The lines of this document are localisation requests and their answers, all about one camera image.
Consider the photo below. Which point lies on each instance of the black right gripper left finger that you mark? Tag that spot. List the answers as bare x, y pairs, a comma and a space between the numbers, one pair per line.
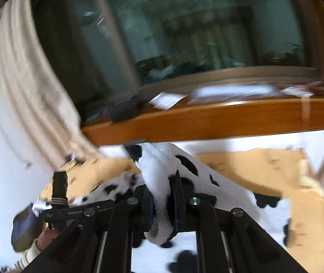
97, 237

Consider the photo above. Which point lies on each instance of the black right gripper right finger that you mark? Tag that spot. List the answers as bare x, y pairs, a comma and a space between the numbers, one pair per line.
227, 241

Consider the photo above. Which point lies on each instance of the black white cow-print fleece garment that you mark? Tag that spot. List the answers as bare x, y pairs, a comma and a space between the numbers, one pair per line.
155, 248

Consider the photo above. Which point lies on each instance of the person's left hand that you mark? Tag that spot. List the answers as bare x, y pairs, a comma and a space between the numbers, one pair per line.
45, 238

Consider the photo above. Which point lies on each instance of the dark blue knitted garment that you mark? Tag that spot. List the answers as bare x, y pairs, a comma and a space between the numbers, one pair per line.
26, 228

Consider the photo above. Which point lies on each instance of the yellow paw-print blanket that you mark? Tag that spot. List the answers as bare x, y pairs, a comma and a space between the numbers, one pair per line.
271, 172

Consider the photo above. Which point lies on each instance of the black device at bed edge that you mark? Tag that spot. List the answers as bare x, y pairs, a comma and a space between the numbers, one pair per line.
133, 143

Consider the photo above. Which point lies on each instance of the beige curtain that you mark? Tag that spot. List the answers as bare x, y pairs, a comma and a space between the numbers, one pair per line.
40, 104

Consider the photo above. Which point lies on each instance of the black box on sill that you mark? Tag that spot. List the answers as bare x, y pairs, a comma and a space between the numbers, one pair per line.
125, 109

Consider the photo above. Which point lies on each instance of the orange wooden window sill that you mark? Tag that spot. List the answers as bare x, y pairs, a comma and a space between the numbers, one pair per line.
211, 121

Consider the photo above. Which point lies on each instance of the white plastic sheet on sill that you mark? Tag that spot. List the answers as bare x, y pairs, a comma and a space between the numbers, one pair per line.
231, 93

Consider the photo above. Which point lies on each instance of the white paper card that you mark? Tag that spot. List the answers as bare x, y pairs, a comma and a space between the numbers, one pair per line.
165, 101

